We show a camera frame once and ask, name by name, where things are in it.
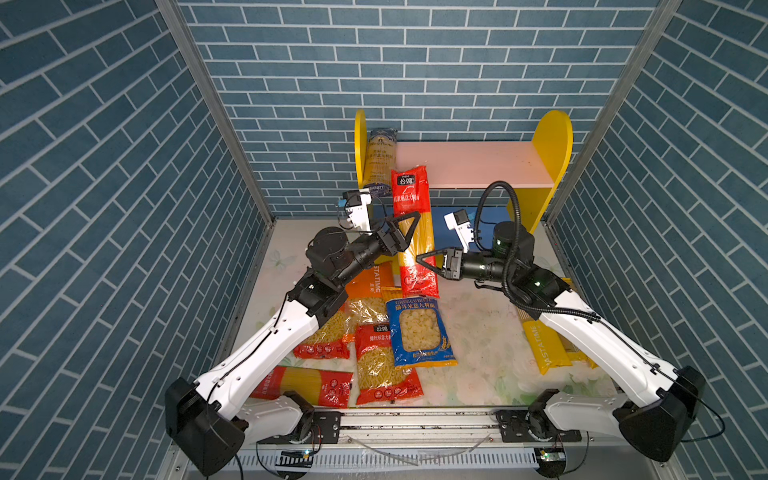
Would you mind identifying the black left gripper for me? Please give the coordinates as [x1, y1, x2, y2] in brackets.
[331, 212, 417, 291]

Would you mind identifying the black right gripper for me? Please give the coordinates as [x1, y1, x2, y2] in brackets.
[419, 245, 516, 286]

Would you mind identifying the red spaghetti bag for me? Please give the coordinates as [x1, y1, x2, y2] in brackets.
[250, 366, 353, 409]
[392, 166, 439, 298]

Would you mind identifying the dark blue spaghetti bag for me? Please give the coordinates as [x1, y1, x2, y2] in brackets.
[362, 128, 397, 196]

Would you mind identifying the yellow spaghetti box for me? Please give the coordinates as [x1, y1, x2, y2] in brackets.
[517, 308, 572, 375]
[563, 277, 601, 368]

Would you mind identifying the blue elbow pasta bag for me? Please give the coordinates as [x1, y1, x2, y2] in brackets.
[386, 297, 458, 370]

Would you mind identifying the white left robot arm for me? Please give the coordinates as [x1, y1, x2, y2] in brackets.
[165, 212, 421, 477]

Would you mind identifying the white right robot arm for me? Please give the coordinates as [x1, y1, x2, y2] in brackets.
[416, 221, 706, 462]

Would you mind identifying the yellow blue pasta bag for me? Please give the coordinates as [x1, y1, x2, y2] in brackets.
[381, 287, 404, 302]

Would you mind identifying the orange pasta bag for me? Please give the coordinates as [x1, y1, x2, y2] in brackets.
[345, 262, 396, 300]

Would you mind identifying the yellow shelf unit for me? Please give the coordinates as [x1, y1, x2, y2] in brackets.
[353, 109, 574, 277]

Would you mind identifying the red macaroni bag back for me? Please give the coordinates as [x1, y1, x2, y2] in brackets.
[293, 309, 354, 360]

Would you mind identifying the red macaroni bag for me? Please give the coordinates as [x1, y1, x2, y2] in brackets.
[293, 309, 354, 360]
[355, 323, 424, 405]

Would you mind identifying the red macaroni bag front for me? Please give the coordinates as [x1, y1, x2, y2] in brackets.
[355, 323, 424, 405]

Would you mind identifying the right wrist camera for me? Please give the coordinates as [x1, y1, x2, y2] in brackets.
[444, 209, 475, 253]

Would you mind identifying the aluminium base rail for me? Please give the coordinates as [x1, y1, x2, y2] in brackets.
[214, 407, 685, 479]

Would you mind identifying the aluminium corner post left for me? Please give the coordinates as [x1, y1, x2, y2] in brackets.
[154, 0, 276, 226]

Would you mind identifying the aluminium corner post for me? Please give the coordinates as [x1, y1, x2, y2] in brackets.
[542, 0, 682, 228]
[154, 0, 276, 226]

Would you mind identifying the aluminium corner post right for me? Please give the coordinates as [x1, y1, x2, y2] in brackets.
[542, 0, 682, 228]

